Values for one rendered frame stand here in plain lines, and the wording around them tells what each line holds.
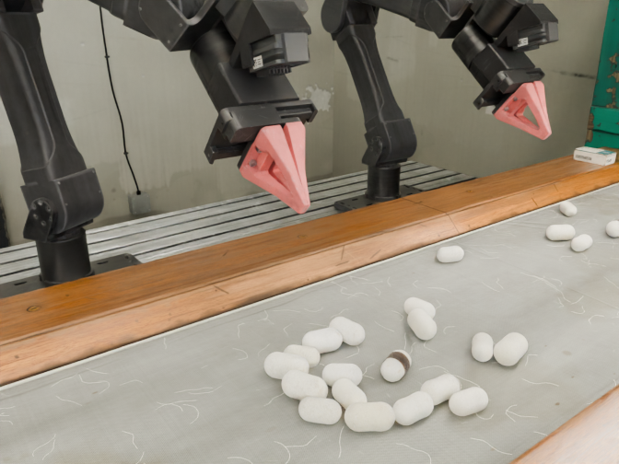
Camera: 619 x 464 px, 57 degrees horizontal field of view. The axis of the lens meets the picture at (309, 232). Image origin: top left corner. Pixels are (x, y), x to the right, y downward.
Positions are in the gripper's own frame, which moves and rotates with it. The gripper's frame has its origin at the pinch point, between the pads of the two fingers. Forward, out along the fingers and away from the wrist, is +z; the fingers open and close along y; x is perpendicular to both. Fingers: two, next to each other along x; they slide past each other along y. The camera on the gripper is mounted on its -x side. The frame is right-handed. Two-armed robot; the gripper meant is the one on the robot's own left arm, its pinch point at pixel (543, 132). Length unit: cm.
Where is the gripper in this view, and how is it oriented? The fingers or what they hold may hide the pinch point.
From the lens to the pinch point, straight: 89.1
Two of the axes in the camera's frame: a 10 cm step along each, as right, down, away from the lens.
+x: -3.8, 5.3, 7.5
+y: 8.0, -2.1, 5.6
